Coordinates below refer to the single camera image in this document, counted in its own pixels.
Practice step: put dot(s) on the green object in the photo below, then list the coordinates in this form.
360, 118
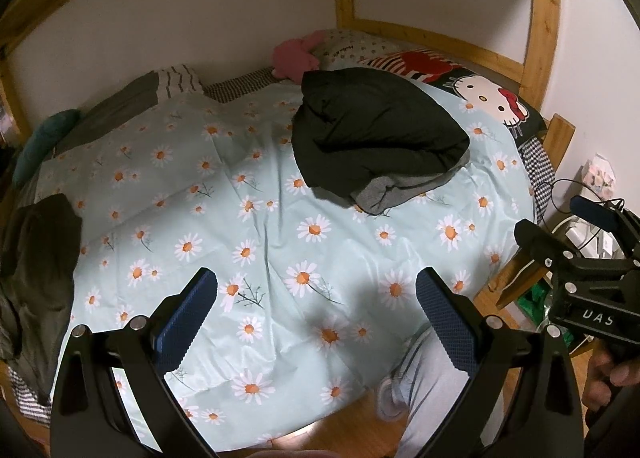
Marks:
535, 300

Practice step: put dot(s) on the dark olive garment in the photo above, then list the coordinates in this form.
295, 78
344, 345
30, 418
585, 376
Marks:
40, 263

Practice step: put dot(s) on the cartoon cat pillow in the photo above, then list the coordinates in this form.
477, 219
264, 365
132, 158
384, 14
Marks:
480, 93

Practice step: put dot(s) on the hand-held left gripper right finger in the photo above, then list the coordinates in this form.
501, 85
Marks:
445, 323

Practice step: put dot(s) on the wavy striped pillow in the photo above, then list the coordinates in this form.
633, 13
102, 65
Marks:
177, 79

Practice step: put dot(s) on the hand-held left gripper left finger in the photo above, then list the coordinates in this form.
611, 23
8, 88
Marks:
187, 318

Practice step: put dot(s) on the small floral box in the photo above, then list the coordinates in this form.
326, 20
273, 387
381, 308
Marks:
599, 176

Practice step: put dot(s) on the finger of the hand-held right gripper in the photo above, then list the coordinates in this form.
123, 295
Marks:
592, 212
537, 240

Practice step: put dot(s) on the grey cloth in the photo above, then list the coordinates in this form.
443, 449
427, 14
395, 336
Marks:
110, 111

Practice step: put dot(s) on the wooden bed frame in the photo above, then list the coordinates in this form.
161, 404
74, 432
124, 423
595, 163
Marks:
542, 13

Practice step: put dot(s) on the person's light grey pants leg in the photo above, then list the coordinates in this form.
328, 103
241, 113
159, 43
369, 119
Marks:
435, 403

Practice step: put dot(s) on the white dotted pillow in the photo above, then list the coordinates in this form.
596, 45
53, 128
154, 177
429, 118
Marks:
350, 48

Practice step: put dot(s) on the floral daisy duvet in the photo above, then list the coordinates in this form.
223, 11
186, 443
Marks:
300, 198

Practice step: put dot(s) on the teal cushion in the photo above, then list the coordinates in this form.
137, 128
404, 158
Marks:
42, 143

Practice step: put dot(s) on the white power strip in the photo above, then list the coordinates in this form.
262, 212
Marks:
582, 238

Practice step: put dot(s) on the person's right hand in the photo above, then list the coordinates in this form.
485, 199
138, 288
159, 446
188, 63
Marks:
625, 373

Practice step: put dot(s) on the large dark garment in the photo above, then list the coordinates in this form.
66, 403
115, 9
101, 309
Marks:
370, 128

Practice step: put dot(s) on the pink plush toy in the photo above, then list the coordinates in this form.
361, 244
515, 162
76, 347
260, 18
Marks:
292, 56

